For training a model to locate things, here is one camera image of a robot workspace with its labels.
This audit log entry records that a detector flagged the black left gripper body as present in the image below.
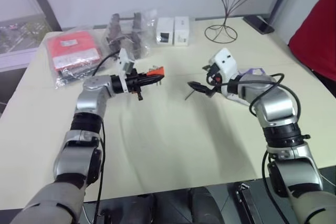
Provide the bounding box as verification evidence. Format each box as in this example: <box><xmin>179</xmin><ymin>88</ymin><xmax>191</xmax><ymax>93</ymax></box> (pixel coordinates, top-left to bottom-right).
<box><xmin>125</xmin><ymin>68</ymin><xmax>144</xmax><ymax>102</ymax></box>

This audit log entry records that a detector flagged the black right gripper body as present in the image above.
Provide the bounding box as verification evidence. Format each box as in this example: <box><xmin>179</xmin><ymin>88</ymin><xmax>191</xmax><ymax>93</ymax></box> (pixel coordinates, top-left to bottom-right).
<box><xmin>202</xmin><ymin>63</ymin><xmax>224</xmax><ymax>96</ymax></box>

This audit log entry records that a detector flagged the orange black small part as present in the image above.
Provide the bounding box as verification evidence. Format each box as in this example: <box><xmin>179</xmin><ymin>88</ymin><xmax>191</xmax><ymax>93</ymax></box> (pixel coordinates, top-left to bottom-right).
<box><xmin>146</xmin><ymin>65</ymin><xmax>165</xmax><ymax>87</ymax></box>

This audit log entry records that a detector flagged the metal hex key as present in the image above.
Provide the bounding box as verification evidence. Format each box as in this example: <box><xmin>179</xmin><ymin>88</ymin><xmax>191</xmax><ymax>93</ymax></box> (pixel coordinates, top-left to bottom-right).
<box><xmin>184</xmin><ymin>87</ymin><xmax>195</xmax><ymax>101</ymax></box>

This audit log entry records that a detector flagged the white box with black print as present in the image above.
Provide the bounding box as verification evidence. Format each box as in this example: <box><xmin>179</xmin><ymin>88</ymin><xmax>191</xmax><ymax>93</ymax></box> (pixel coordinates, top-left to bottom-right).
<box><xmin>155</xmin><ymin>17</ymin><xmax>175</xmax><ymax>47</ymax></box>

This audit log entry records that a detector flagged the plastic bag with brown parts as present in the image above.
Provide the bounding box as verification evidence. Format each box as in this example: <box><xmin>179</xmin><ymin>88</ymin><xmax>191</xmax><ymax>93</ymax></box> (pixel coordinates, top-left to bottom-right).
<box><xmin>101</xmin><ymin>8</ymin><xmax>159</xmax><ymax>60</ymax></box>

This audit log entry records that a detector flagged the white box with grey print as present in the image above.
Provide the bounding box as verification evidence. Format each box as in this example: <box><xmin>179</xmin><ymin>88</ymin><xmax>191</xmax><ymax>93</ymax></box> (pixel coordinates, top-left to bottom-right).
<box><xmin>173</xmin><ymin>16</ymin><xmax>191</xmax><ymax>47</ymax></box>

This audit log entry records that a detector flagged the plastic bag with red packs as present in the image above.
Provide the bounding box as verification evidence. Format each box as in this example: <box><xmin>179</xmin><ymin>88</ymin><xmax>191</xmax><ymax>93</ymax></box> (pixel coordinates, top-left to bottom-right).
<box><xmin>43</xmin><ymin>30</ymin><xmax>106</xmax><ymax>90</ymax></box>

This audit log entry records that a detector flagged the black flat device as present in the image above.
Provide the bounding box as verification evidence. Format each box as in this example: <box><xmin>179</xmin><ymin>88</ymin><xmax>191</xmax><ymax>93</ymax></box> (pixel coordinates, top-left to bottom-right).
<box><xmin>243</xmin><ymin>15</ymin><xmax>275</xmax><ymax>35</ymax></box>

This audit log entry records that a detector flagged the red cloth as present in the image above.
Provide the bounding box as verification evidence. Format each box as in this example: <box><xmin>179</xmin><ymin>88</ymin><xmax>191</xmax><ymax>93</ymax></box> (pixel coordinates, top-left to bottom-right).
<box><xmin>288</xmin><ymin>0</ymin><xmax>336</xmax><ymax>91</ymax></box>

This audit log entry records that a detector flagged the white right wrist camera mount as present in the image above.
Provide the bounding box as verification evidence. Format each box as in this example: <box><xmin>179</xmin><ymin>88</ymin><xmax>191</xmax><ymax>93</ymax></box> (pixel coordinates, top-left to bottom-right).
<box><xmin>208</xmin><ymin>48</ymin><xmax>239</xmax><ymax>86</ymax></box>

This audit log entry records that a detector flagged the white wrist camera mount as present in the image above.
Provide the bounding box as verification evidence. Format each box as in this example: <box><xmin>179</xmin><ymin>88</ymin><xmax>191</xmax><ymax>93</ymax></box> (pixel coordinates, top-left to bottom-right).
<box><xmin>116</xmin><ymin>48</ymin><xmax>136</xmax><ymax>94</ymax></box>
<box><xmin>208</xmin><ymin>48</ymin><xmax>239</xmax><ymax>86</ymax></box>

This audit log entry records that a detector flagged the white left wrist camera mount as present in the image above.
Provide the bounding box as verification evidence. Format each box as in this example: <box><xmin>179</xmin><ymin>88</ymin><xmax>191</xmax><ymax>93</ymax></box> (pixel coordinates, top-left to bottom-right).
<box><xmin>116</xmin><ymin>48</ymin><xmax>136</xmax><ymax>94</ymax></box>

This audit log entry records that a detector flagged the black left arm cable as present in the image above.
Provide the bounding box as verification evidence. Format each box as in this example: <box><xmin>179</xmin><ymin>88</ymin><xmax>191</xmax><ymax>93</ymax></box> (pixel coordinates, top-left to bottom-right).
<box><xmin>90</xmin><ymin>51</ymin><xmax>121</xmax><ymax>221</ymax></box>

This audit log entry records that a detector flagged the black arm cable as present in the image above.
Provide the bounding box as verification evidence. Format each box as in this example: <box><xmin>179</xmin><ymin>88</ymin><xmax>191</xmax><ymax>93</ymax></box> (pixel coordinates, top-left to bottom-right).
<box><xmin>206</xmin><ymin>73</ymin><xmax>301</xmax><ymax>201</ymax></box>
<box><xmin>90</xmin><ymin>51</ymin><xmax>121</xmax><ymax>221</ymax></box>

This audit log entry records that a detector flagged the dark wire stand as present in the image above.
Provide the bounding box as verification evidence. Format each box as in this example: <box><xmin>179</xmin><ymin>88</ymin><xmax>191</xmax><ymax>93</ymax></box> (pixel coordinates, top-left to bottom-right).
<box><xmin>204</xmin><ymin>0</ymin><xmax>261</xmax><ymax>44</ymax></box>

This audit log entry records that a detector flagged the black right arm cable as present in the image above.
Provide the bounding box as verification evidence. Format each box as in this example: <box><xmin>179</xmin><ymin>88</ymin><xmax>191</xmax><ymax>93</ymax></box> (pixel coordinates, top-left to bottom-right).
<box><xmin>206</xmin><ymin>73</ymin><xmax>301</xmax><ymax>201</ymax></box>

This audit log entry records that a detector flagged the black metal bracket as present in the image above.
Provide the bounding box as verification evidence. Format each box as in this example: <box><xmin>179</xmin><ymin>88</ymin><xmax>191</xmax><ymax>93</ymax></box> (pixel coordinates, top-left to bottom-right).
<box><xmin>235</xmin><ymin>182</ymin><xmax>257</xmax><ymax>224</ymax></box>

